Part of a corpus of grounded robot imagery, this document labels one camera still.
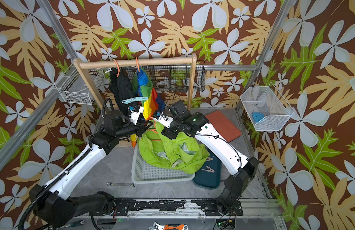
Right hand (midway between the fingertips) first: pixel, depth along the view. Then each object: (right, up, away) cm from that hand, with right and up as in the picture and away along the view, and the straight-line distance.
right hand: (165, 127), depth 73 cm
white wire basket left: (-55, +23, +10) cm, 60 cm away
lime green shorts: (+8, -13, -2) cm, 16 cm away
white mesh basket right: (+60, +10, +10) cm, 61 cm away
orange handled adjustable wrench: (-4, -49, -4) cm, 49 cm away
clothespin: (+26, -27, +13) cm, 40 cm away
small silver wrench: (-33, -33, +9) cm, 48 cm away
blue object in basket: (+52, +6, +7) cm, 53 cm away
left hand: (-7, +3, -1) cm, 7 cm away
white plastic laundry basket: (-14, -28, +13) cm, 34 cm away
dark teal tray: (+26, -30, +11) cm, 41 cm away
